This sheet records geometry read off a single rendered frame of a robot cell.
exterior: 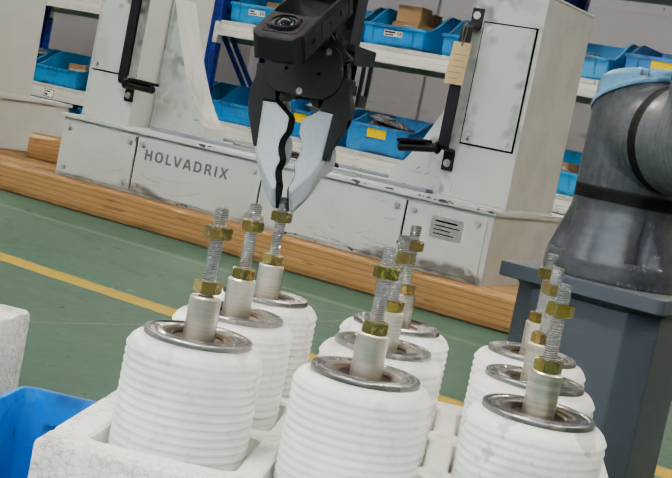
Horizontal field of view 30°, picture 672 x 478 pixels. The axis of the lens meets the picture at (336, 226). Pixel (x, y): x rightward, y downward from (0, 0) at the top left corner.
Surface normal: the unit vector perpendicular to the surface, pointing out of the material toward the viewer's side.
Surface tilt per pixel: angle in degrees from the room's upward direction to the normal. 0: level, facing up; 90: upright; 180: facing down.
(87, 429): 0
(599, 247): 73
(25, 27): 90
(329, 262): 90
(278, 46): 120
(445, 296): 90
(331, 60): 90
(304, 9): 30
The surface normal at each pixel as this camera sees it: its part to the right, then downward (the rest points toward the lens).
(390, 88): -0.53, -0.03
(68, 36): 0.83, 0.21
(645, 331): 0.22, 0.13
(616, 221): -0.22, -0.27
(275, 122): -0.33, 0.02
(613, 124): -0.90, -0.20
